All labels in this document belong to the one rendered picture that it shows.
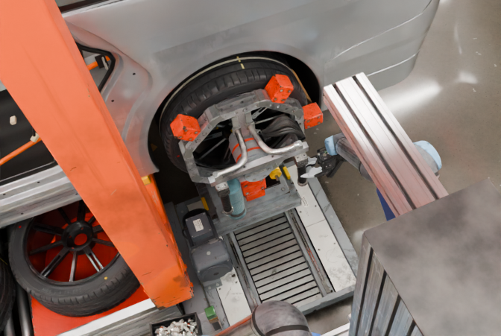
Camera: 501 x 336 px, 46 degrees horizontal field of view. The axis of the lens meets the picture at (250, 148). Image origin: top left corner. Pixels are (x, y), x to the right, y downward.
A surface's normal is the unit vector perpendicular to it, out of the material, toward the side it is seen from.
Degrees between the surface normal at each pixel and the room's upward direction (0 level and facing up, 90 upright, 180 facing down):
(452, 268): 0
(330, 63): 90
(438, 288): 0
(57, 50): 90
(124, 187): 90
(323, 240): 0
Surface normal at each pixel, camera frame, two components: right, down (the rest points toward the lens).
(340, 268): -0.10, -0.55
